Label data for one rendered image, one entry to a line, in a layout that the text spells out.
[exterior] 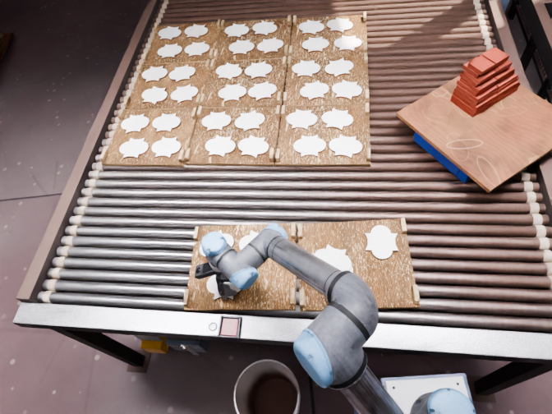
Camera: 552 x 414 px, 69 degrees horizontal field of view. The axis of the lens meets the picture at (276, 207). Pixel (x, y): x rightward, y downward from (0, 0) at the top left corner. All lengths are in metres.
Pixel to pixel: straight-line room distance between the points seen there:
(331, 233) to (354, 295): 0.66
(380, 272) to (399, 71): 1.10
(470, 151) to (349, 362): 1.06
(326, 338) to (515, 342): 0.81
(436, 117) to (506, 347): 0.90
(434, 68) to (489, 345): 1.33
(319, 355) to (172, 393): 1.68
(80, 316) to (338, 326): 1.11
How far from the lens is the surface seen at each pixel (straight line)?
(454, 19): 2.57
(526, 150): 1.80
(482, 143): 1.77
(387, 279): 1.50
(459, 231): 1.67
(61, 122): 4.03
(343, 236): 1.56
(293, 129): 1.89
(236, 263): 1.18
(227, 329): 1.48
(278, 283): 1.49
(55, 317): 1.80
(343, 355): 0.91
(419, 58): 2.29
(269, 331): 1.47
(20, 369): 2.98
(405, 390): 1.43
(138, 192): 1.90
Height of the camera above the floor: 2.32
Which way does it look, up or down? 57 degrees down
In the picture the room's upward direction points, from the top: 13 degrees counter-clockwise
